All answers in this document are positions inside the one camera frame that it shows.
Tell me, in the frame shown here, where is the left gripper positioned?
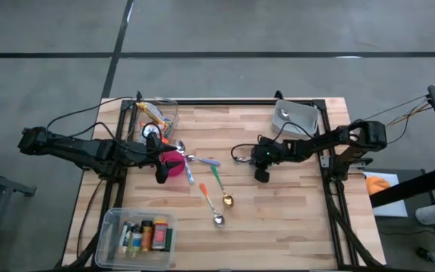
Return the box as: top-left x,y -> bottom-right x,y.
145,132 -> 183,185

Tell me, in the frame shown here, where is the soy sauce ramen packet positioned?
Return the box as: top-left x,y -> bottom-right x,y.
161,117 -> 174,139

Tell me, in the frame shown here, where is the orange ramen packet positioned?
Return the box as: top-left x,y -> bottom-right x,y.
138,119 -> 170,147

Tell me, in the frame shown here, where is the yellow ramen packet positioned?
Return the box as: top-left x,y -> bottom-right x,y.
136,100 -> 168,125

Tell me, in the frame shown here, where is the pink plastic bowl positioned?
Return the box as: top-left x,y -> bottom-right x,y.
160,150 -> 187,178

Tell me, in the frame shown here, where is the small clear plastic container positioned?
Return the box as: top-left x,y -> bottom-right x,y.
126,98 -> 180,154

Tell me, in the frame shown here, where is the grey plastic bin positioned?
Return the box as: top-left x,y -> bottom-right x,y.
269,95 -> 320,138

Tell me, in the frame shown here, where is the orange cloth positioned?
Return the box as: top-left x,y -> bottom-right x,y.
365,175 -> 391,196

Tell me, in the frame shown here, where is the large clear plastic bin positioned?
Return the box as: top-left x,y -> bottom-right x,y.
94,207 -> 177,269

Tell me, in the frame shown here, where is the white paper sheet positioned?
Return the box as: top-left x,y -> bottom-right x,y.
362,172 -> 409,218

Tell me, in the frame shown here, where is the black diagonal beam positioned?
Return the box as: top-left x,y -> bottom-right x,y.
370,162 -> 435,209

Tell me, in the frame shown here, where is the small black floor object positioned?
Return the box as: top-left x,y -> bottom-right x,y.
415,246 -> 435,267

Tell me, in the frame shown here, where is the spoon blue white striped handle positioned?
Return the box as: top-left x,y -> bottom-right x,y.
174,139 -> 195,185

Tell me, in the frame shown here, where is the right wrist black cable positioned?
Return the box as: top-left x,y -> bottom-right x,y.
230,142 -> 258,164

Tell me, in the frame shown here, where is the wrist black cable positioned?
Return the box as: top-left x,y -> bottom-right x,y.
230,142 -> 258,164
140,121 -> 165,143

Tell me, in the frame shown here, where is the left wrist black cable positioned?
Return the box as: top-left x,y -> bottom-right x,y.
140,121 -> 165,143

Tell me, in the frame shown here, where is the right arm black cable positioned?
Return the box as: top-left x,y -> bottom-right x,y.
273,120 -> 317,144

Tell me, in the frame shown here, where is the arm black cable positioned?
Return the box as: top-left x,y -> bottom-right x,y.
45,96 -> 137,144
273,120 -> 317,144

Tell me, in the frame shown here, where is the spoon purple handle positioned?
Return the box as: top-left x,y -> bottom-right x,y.
185,153 -> 221,167

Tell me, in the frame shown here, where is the gold spoon green handle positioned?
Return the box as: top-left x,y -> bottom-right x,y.
210,165 -> 236,209

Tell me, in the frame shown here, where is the black aluminium table frame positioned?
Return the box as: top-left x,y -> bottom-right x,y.
111,90 -> 377,271

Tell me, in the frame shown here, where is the silver spoon orange handle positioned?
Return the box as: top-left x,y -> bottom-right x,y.
198,183 -> 226,227

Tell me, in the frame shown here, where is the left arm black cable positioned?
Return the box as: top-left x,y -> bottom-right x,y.
45,96 -> 137,144

